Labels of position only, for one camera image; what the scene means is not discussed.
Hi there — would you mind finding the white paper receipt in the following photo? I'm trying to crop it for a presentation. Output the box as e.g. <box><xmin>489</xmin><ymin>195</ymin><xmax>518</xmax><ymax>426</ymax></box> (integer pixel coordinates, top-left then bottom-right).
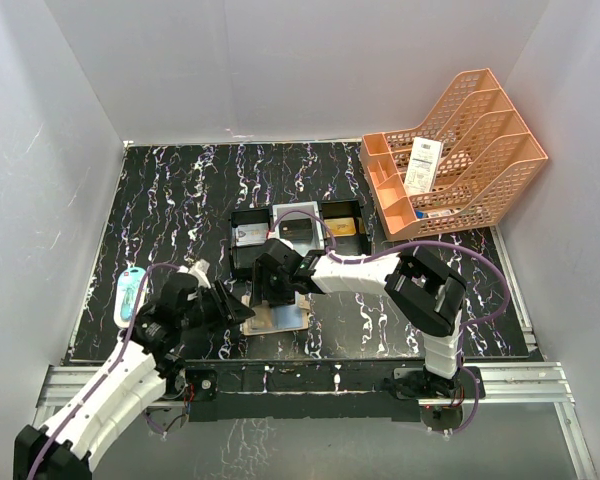
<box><xmin>404</xmin><ymin>137</ymin><xmax>443</xmax><ymax>196</ymax></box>

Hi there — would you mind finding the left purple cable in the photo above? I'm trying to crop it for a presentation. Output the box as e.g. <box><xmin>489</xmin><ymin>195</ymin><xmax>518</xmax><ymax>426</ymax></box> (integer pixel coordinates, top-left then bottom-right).
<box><xmin>24</xmin><ymin>262</ymin><xmax>191</xmax><ymax>480</ymax></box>

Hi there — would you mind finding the beige leather card holder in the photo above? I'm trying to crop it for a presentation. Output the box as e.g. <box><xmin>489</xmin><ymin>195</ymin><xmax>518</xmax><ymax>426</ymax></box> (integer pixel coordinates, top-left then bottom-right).
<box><xmin>241</xmin><ymin>294</ymin><xmax>310</xmax><ymax>336</ymax></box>

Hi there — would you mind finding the gold card with black stripe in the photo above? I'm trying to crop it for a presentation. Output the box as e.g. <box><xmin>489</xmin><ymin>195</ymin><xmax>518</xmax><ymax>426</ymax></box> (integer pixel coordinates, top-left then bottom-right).
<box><xmin>247</xmin><ymin>310</ymin><xmax>273</xmax><ymax>335</ymax></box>

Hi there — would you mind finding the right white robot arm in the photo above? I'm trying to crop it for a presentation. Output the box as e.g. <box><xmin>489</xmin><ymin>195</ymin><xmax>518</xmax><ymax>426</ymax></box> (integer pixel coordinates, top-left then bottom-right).
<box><xmin>249</xmin><ymin>239</ymin><xmax>466</xmax><ymax>399</ymax></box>

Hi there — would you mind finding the silver card in left tray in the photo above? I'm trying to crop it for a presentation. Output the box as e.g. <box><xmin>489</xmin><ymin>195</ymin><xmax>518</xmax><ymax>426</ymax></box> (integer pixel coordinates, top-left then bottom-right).
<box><xmin>233</xmin><ymin>223</ymin><xmax>269</xmax><ymax>247</ymax></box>

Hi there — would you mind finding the orange plastic file organizer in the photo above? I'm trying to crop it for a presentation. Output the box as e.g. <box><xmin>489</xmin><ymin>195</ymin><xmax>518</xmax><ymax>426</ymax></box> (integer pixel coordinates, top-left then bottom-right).
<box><xmin>360</xmin><ymin>68</ymin><xmax>548</xmax><ymax>241</ymax></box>

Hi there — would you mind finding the black tray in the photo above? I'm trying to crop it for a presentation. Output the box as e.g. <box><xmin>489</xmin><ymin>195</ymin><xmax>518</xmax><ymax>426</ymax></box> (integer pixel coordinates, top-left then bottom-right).
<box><xmin>229</xmin><ymin>206</ymin><xmax>272</xmax><ymax>281</ymax></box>
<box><xmin>319</xmin><ymin>198</ymin><xmax>372</xmax><ymax>256</ymax></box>

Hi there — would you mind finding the right black tray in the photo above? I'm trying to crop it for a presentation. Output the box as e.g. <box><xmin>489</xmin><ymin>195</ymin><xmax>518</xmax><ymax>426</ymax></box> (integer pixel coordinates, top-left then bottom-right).
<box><xmin>319</xmin><ymin>198</ymin><xmax>372</xmax><ymax>256</ymax></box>

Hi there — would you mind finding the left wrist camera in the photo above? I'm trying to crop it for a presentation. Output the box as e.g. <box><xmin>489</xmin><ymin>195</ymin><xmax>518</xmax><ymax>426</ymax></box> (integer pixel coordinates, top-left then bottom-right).
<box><xmin>178</xmin><ymin>259</ymin><xmax>211</xmax><ymax>289</ymax></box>

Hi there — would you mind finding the aluminium frame rail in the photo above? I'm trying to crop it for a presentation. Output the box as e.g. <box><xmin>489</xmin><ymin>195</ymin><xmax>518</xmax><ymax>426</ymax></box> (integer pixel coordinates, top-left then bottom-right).
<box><xmin>30</xmin><ymin>362</ymin><xmax>594</xmax><ymax>478</ymax></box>

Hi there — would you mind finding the black card in white tray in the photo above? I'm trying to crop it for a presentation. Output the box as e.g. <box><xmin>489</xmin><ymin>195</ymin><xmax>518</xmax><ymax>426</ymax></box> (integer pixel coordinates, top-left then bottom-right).
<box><xmin>278</xmin><ymin>218</ymin><xmax>314</xmax><ymax>243</ymax></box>

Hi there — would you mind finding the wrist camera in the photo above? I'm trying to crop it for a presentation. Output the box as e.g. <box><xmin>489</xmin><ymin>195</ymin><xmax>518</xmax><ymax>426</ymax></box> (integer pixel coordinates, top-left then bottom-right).
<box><xmin>267</xmin><ymin>231</ymin><xmax>295</xmax><ymax>250</ymax></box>
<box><xmin>178</xmin><ymin>259</ymin><xmax>211</xmax><ymax>289</ymax></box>

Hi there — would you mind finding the gold card in right tray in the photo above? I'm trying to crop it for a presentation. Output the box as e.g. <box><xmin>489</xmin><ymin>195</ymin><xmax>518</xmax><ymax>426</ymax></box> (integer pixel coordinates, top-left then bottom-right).
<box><xmin>324</xmin><ymin>217</ymin><xmax>366</xmax><ymax>237</ymax></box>

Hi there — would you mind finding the black front base bar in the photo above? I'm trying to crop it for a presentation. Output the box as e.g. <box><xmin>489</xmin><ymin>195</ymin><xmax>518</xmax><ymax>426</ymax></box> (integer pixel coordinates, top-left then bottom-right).
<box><xmin>185</xmin><ymin>359</ymin><xmax>485</xmax><ymax>425</ymax></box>

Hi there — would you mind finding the left black tray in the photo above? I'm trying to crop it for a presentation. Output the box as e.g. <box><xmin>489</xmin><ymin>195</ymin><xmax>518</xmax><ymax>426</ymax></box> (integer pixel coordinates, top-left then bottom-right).
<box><xmin>229</xmin><ymin>206</ymin><xmax>272</xmax><ymax>281</ymax></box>

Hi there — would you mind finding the white middle tray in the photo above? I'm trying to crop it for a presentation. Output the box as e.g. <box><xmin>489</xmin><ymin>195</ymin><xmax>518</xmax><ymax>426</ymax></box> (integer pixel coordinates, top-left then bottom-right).
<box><xmin>272</xmin><ymin>201</ymin><xmax>325</xmax><ymax>256</ymax></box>

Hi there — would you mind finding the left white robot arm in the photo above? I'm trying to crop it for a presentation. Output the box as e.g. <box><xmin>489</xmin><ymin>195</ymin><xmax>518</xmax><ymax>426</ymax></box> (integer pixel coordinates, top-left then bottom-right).
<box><xmin>13</xmin><ymin>272</ymin><xmax>254</xmax><ymax>479</ymax></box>

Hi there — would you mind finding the blue packaged item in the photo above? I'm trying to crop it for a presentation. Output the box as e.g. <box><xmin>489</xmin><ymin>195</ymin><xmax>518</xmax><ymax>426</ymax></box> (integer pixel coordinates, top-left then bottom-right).
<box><xmin>113</xmin><ymin>266</ymin><xmax>146</xmax><ymax>329</ymax></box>

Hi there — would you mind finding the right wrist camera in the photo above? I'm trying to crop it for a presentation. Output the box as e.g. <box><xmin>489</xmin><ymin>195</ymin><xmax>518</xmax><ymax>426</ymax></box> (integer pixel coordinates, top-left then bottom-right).
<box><xmin>267</xmin><ymin>231</ymin><xmax>295</xmax><ymax>250</ymax></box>

